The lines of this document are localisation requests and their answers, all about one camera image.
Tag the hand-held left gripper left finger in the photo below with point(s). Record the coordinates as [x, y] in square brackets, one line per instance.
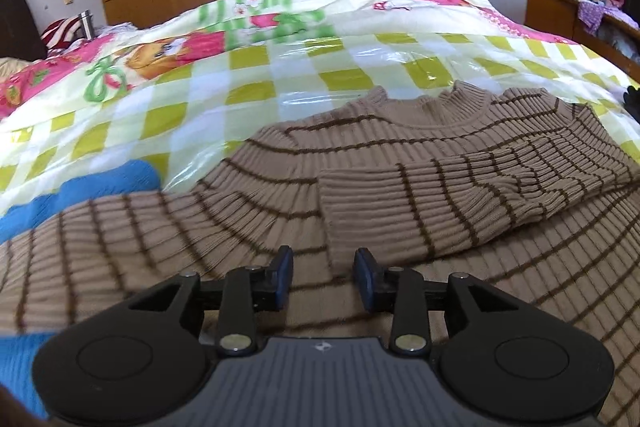
[283, 278]

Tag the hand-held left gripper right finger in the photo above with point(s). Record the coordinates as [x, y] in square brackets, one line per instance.
[362, 281]

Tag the brown striped knitted sweater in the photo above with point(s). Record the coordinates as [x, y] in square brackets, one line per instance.
[400, 147]

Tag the blue knitted sweater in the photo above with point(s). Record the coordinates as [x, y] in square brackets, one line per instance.
[75, 202]

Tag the checkered printed bed quilt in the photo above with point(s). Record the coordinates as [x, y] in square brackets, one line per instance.
[300, 57]

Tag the silver metal bottle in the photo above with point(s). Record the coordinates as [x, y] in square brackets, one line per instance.
[86, 24]

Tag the black cloth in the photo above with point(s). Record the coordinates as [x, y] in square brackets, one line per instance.
[633, 99]

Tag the wooden side cabinet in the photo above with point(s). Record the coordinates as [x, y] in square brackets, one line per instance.
[550, 12]

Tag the red white striped pillow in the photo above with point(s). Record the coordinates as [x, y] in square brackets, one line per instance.
[62, 34]

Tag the beige pillow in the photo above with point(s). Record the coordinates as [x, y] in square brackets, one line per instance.
[12, 67]

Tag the purple cloth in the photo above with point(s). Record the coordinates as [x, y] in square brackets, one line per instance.
[595, 14]

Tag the dark wooden headboard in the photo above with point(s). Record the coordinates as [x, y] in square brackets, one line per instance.
[15, 22]

